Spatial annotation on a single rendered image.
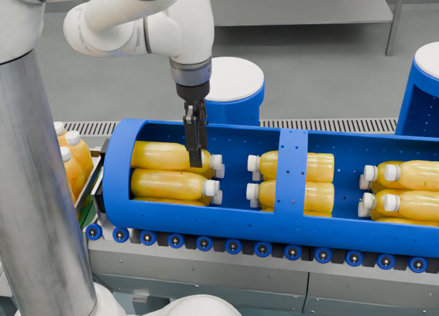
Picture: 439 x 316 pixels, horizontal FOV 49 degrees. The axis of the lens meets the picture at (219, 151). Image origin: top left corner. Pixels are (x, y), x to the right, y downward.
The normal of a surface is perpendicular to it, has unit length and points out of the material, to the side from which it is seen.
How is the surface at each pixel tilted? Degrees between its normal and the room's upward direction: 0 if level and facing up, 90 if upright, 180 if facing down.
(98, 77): 0
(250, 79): 0
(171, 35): 87
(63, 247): 84
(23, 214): 81
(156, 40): 94
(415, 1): 76
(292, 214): 72
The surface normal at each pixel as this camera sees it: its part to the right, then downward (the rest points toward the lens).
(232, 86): -0.04, -0.76
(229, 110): 0.14, 0.65
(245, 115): 0.50, 0.55
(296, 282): -0.16, 0.36
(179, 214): -0.15, 0.56
